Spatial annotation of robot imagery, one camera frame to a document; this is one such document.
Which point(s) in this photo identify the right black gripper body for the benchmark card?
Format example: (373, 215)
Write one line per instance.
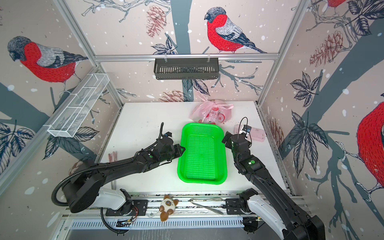
(229, 141)

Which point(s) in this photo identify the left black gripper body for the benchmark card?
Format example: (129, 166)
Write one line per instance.
(170, 156)

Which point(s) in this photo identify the green plastic basket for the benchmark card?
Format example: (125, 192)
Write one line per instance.
(204, 160)

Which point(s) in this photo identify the pink plastic bag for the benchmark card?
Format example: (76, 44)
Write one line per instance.
(213, 112)

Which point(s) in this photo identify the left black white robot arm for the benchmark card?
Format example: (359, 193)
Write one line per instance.
(83, 189)

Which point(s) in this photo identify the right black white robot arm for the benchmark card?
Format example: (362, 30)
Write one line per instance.
(268, 200)

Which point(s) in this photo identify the brown white plush toy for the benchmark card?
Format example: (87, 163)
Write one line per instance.
(167, 207)

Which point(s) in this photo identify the metal tongs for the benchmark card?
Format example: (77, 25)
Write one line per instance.
(196, 202)

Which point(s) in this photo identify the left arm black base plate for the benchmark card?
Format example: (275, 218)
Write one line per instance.
(131, 208)

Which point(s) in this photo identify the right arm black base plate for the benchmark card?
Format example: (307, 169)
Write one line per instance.
(236, 207)

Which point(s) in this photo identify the black hanging wire basket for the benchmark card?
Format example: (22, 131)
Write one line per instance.
(187, 69)

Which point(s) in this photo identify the white wire mesh shelf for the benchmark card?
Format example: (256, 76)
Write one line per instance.
(71, 118)

